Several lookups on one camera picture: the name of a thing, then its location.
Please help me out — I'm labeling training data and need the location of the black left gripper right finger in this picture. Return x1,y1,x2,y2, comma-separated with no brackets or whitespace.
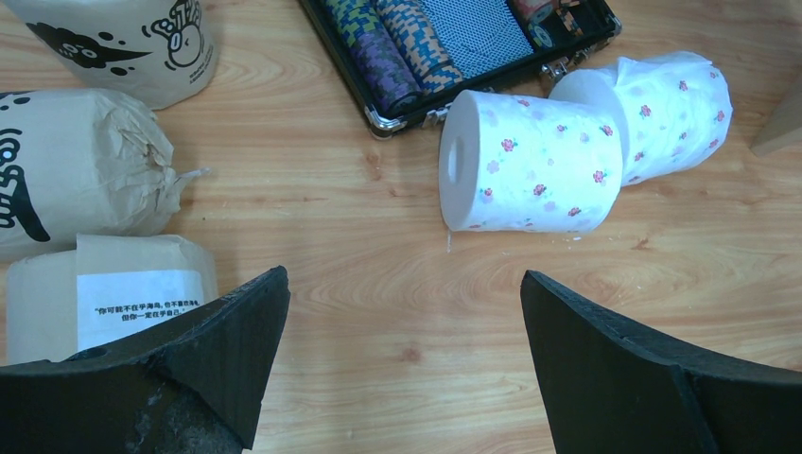
520,271,801,453

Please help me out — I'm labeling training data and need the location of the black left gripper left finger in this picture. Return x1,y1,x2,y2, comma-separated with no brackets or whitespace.
1,266,290,453

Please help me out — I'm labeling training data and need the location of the brown roll labelled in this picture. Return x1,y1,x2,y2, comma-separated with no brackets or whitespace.
7,235,219,364

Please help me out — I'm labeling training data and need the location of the floral toilet roll two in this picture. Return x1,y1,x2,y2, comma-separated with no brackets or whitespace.
439,90,623,233

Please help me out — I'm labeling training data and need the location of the floral toilet roll one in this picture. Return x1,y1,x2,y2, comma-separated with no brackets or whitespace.
549,51,733,186

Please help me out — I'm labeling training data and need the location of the brown wrapped roll lying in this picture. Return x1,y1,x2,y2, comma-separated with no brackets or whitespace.
1,89,210,262

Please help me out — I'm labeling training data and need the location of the brown wrapped roll upright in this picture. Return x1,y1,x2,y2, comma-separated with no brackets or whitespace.
5,0,218,110

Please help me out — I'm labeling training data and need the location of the black poker chip case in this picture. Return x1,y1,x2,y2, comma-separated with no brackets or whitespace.
303,1,621,139

